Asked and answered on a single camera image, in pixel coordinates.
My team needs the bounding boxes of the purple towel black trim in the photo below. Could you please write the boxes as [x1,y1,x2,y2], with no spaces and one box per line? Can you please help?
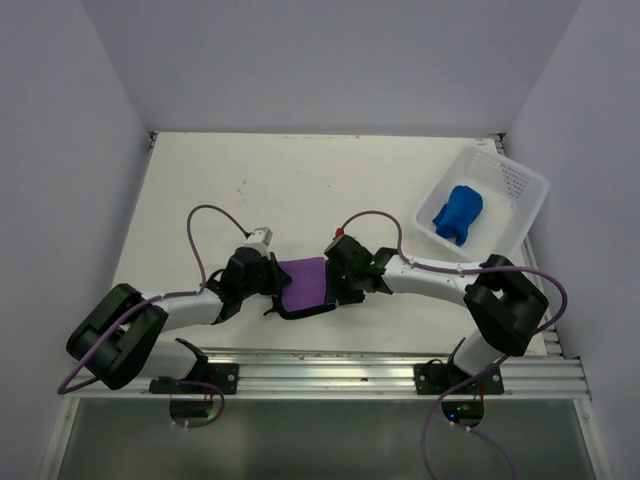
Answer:
[264,257,336,321]

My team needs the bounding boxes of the blue towel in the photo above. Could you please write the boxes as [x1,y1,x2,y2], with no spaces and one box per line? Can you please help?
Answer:
[432,185,484,246]

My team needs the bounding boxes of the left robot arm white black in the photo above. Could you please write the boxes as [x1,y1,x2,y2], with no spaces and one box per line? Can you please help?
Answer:
[58,247,291,394]

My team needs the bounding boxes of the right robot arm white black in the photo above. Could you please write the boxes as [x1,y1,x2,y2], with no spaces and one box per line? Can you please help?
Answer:
[325,234,549,393]

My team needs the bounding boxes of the white plastic basket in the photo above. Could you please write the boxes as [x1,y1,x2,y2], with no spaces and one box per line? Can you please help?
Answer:
[412,144,549,261]

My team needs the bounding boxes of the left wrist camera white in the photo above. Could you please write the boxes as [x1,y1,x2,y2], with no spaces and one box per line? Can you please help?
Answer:
[244,227,273,257]

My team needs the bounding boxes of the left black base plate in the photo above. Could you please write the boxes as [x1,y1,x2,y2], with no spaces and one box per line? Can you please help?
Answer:
[149,363,239,395]

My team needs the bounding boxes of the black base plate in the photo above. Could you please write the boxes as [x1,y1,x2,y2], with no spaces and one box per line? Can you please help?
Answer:
[413,360,505,396]
[149,363,239,395]

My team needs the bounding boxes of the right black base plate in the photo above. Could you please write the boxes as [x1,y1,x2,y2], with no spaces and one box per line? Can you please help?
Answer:
[413,360,505,396]

